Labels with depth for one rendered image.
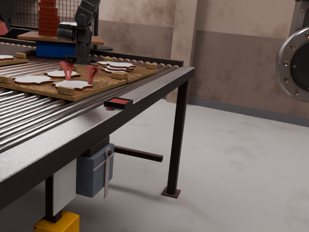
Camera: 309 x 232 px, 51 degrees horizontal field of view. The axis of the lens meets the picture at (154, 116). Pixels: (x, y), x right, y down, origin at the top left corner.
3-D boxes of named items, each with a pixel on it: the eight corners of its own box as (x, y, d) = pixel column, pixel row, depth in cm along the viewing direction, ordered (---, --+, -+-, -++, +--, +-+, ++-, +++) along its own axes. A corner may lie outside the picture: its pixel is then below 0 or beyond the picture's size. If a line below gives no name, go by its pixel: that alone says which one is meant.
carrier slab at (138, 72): (157, 72, 185) (157, 69, 185) (128, 83, 148) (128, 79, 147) (102, 64, 196) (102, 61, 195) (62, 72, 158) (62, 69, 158)
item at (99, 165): (116, 188, 105) (119, 136, 100) (95, 211, 93) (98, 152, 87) (84, 181, 108) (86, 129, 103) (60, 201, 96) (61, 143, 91)
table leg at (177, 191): (180, 191, 244) (195, 77, 219) (177, 198, 233) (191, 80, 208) (165, 187, 247) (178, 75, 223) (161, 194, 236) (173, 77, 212)
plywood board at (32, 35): (100, 38, 248) (101, 36, 248) (103, 45, 201) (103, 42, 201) (31, 33, 238) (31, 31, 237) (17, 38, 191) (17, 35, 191)
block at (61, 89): (74, 95, 111) (74, 87, 110) (71, 96, 109) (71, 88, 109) (60, 92, 113) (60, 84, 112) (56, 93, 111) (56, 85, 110)
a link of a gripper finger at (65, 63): (73, 82, 125) (76, 58, 124) (57, 80, 127) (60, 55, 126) (82, 83, 131) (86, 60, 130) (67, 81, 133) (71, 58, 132)
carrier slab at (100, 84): (126, 83, 147) (126, 79, 146) (74, 101, 109) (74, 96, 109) (60, 72, 157) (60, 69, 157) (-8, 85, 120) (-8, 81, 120)
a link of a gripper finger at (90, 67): (89, 85, 122) (92, 60, 121) (73, 82, 125) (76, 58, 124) (98, 86, 129) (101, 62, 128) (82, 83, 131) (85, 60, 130)
